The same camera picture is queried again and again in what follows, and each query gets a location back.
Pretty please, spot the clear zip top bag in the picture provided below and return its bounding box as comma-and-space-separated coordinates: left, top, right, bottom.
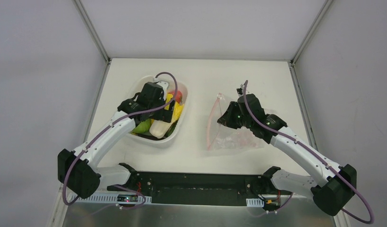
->
206, 92, 275, 151

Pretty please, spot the red apple toy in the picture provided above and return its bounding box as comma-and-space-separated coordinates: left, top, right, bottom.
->
174, 90, 183, 104

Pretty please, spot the white plastic basket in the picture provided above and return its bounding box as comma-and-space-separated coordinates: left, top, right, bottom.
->
126, 75, 191, 148

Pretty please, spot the yellow napa cabbage toy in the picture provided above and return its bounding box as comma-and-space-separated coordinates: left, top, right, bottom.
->
149, 91, 184, 139

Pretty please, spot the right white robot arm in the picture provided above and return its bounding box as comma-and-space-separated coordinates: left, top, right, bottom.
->
217, 94, 357, 216

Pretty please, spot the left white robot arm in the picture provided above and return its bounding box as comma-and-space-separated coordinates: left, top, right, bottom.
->
57, 80, 175, 199

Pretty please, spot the green round vegetable toy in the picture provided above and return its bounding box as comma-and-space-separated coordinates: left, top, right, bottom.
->
131, 119, 152, 134

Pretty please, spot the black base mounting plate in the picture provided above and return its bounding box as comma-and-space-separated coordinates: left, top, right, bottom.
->
123, 172, 290, 206

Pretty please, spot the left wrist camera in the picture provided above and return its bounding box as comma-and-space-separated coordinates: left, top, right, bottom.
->
153, 78, 170, 95

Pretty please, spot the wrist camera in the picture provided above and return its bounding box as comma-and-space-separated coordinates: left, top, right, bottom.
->
153, 78, 170, 95
236, 84, 248, 97

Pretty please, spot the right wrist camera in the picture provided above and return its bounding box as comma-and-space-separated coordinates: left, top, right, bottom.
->
236, 84, 248, 97

